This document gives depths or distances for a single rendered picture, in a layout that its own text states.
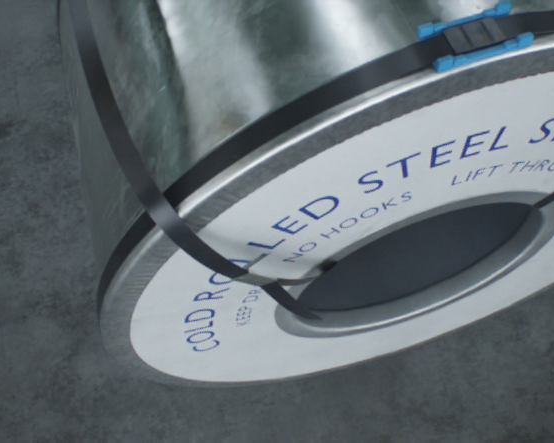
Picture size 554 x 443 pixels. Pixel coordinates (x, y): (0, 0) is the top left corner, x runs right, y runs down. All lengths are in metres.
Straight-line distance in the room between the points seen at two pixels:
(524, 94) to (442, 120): 0.10
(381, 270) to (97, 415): 1.02
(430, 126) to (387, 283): 0.76
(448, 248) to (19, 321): 1.43
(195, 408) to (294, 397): 0.31
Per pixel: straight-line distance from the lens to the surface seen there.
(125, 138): 0.74
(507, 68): 0.70
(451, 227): 1.44
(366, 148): 0.71
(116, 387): 1.99
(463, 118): 0.75
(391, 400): 1.90
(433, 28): 0.69
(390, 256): 1.46
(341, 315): 1.36
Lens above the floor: 1.84
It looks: 63 degrees down
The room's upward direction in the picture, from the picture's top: 9 degrees counter-clockwise
